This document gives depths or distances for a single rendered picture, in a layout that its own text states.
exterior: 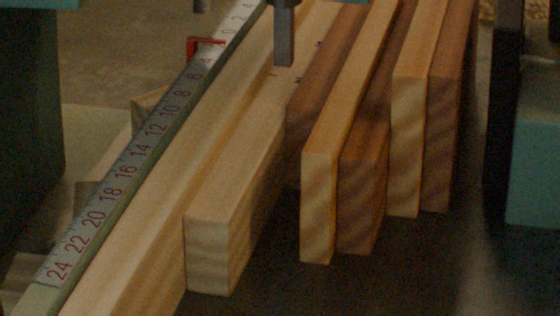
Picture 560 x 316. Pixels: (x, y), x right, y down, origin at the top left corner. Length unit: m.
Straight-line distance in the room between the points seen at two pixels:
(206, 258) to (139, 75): 2.40
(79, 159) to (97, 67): 2.12
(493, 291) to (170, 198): 0.15
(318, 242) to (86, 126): 0.39
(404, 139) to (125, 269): 0.17
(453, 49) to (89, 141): 0.37
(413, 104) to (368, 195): 0.05
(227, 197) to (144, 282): 0.07
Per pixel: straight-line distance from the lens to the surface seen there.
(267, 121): 0.59
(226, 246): 0.52
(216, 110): 0.58
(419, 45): 0.59
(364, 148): 0.55
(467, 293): 0.54
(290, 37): 0.61
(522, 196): 0.58
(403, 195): 0.58
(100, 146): 0.87
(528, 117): 0.57
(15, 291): 0.65
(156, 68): 2.95
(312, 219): 0.54
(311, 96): 0.60
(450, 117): 0.57
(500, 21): 0.58
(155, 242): 0.48
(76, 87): 2.88
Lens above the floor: 1.21
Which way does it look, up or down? 28 degrees down
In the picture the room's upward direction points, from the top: straight up
